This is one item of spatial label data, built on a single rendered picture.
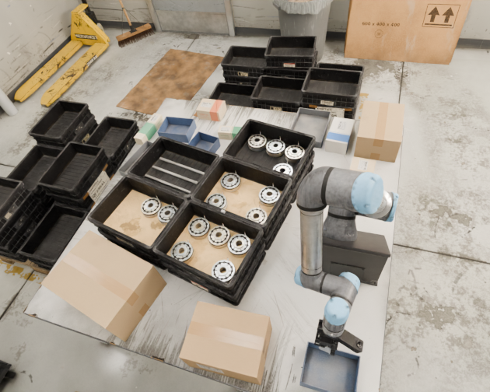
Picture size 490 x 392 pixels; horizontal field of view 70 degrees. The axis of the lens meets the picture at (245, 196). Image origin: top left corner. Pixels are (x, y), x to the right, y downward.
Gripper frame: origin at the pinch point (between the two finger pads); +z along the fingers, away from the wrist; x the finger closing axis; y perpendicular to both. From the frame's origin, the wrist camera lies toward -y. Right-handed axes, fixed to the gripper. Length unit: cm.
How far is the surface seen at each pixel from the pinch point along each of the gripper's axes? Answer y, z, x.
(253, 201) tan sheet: 50, -15, -53
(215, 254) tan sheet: 57, -11, -21
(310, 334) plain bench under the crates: 9.7, 4.0, -5.2
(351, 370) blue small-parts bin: -8.3, 4.7, 3.5
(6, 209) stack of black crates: 213, 17, -29
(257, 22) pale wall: 147, 16, -343
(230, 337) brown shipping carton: 37.3, -10.1, 11.4
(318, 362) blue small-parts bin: 4.4, 4.7, 4.4
